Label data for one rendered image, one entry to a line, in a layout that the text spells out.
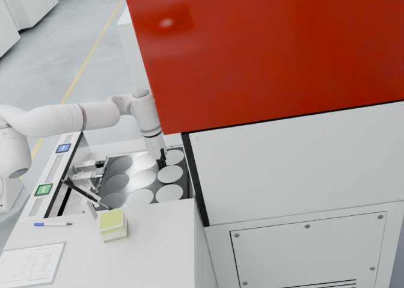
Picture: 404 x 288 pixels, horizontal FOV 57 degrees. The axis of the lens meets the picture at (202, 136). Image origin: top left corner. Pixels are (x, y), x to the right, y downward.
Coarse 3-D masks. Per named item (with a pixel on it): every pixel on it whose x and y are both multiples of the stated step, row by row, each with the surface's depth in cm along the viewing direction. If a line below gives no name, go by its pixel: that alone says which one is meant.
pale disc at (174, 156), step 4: (168, 152) 157; (172, 152) 157; (176, 152) 156; (180, 152) 156; (168, 156) 155; (172, 156) 154; (176, 156) 154; (180, 156) 153; (168, 160) 153; (172, 160) 152; (176, 160) 152; (180, 160) 151; (168, 164) 150; (172, 164) 150
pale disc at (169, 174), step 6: (162, 168) 149; (168, 168) 148; (174, 168) 147; (180, 168) 147; (162, 174) 146; (168, 174) 145; (174, 174) 144; (180, 174) 144; (162, 180) 143; (168, 180) 142; (174, 180) 142
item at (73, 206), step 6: (96, 174) 158; (96, 180) 157; (78, 186) 152; (84, 186) 151; (90, 186) 150; (72, 192) 149; (72, 198) 146; (78, 198) 146; (66, 204) 144; (72, 204) 143; (78, 204) 143; (66, 210) 141; (72, 210) 140; (78, 210) 140
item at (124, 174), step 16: (112, 160) 159; (128, 160) 157; (144, 160) 155; (112, 176) 150; (128, 176) 148; (144, 176) 147; (112, 192) 142; (128, 192) 140; (96, 208) 136; (112, 208) 135
